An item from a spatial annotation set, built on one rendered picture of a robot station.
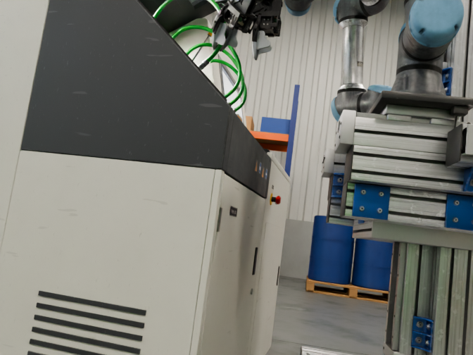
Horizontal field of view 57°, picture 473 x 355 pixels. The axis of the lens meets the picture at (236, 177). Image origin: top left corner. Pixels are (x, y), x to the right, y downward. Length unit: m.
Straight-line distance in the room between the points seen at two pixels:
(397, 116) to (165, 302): 0.74
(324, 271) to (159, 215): 5.10
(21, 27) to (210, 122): 0.65
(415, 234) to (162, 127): 0.74
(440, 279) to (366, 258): 4.82
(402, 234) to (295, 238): 6.62
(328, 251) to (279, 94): 3.42
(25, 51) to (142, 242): 0.66
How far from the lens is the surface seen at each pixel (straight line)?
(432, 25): 1.16
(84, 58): 1.31
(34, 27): 1.45
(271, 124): 6.98
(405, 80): 1.26
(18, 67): 1.43
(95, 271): 1.18
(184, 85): 1.16
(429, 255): 1.43
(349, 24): 1.93
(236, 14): 1.32
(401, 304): 1.44
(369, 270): 6.17
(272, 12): 1.52
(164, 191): 1.11
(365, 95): 1.79
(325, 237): 6.10
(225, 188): 1.12
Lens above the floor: 0.64
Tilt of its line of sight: 7 degrees up
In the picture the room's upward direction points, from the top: 8 degrees clockwise
